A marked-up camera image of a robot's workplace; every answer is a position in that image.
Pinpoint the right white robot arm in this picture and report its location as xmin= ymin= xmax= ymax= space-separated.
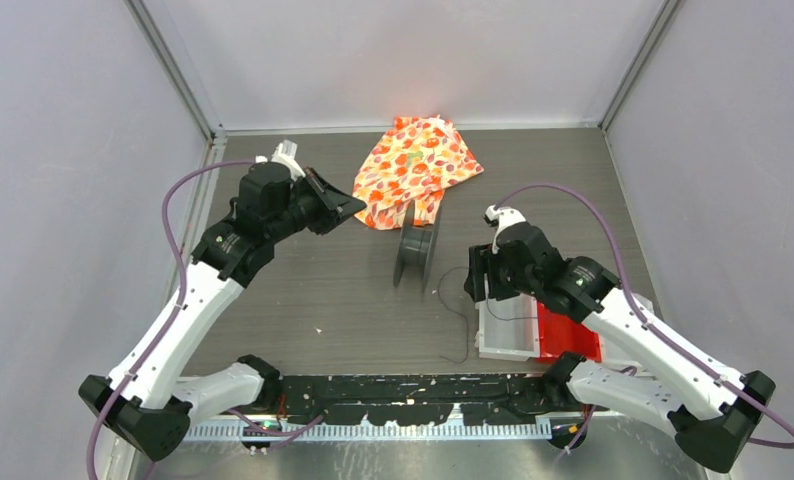
xmin=464 ymin=221 xmax=776 ymax=473

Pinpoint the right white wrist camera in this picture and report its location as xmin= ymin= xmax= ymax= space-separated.
xmin=484 ymin=205 xmax=527 ymax=255

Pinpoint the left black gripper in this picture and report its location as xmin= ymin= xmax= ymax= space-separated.
xmin=268 ymin=166 xmax=366 ymax=243

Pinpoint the thin purple wire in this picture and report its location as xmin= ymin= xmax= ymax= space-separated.
xmin=436 ymin=266 xmax=539 ymax=366

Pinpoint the slotted cable duct rail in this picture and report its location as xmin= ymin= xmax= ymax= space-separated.
xmin=184 ymin=417 xmax=552 ymax=443

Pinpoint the red plastic bin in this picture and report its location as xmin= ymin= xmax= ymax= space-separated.
xmin=536 ymin=303 xmax=602 ymax=364

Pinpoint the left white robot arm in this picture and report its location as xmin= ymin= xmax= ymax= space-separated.
xmin=79 ymin=161 xmax=366 ymax=462

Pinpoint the black cable spool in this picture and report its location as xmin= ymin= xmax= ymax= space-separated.
xmin=392 ymin=200 xmax=441 ymax=290

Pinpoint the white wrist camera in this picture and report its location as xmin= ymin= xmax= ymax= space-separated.
xmin=255 ymin=139 xmax=306 ymax=180
xmin=484 ymin=205 xmax=527 ymax=255

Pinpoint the orange floral cloth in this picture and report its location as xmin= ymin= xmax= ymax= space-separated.
xmin=352 ymin=116 xmax=484 ymax=230

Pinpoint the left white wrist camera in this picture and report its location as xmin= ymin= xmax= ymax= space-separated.
xmin=255 ymin=139 xmax=306 ymax=180

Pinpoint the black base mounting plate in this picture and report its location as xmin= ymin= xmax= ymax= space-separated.
xmin=216 ymin=372 xmax=610 ymax=429

